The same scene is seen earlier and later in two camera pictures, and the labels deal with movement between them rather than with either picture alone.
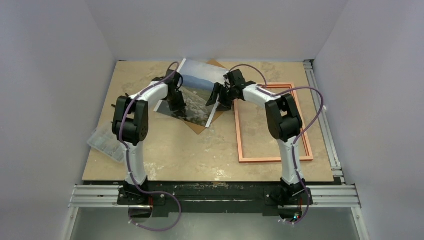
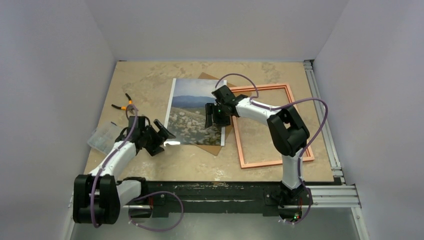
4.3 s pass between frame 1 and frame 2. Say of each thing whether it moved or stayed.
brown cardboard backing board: moved
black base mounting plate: stayed
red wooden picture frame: moved
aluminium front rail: stayed
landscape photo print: moved
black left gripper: moved
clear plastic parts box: stayed
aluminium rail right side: stayed
